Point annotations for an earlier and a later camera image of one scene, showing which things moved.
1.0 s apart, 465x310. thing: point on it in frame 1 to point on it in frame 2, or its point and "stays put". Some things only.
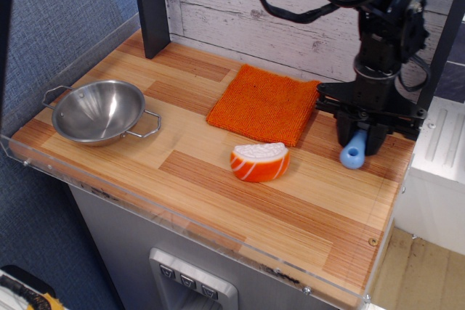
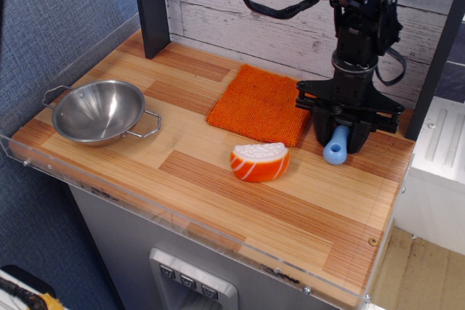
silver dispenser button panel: [181, 284] stays put
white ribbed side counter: [431, 207] stays put
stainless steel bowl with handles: [102, 112] stays put
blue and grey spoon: [353, 155] to [336, 152]
